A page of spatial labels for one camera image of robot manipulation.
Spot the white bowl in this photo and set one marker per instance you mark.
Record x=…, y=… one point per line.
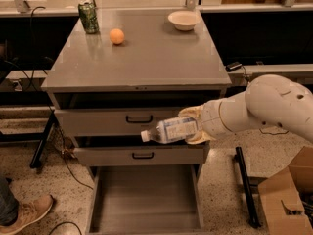
x=184, y=20

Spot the middle grey drawer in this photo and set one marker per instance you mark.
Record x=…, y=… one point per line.
x=164, y=155

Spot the green soda can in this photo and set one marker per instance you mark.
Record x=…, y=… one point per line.
x=88, y=16

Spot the blue jeans leg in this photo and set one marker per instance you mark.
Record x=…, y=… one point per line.
x=8, y=204

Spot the clear plastic water bottle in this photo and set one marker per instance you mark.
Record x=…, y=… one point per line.
x=172, y=130

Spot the grey drawer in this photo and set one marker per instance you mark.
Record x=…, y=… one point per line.
x=109, y=122
x=164, y=155
x=145, y=200

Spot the black top drawer handle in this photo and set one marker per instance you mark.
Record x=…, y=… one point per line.
x=137, y=120

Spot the grey drawer cabinet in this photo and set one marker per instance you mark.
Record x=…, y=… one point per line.
x=156, y=66

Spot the black middle drawer handle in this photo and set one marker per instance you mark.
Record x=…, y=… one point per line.
x=147, y=156

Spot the brown cardboard box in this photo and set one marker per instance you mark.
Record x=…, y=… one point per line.
x=280, y=196

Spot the black power adapter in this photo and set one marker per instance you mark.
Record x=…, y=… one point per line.
x=233, y=66

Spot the black metal floor bar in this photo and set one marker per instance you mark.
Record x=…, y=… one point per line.
x=253, y=216

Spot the black drawer handle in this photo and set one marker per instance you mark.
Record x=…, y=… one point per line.
x=147, y=156
x=137, y=120

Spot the black table leg left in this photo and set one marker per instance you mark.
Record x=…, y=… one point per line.
x=35, y=162

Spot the orange fruit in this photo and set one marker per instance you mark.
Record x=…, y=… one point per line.
x=117, y=36

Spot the bottom grey drawer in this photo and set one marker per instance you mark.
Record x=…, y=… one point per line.
x=145, y=200

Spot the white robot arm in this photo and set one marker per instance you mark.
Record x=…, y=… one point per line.
x=269, y=100

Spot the tan shoe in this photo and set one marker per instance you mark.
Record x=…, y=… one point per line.
x=29, y=213

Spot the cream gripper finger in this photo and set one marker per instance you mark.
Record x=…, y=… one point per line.
x=199, y=137
x=191, y=112

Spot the top grey drawer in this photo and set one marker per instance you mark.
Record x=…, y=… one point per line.
x=109, y=122

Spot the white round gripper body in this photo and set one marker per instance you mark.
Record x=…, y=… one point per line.
x=210, y=117

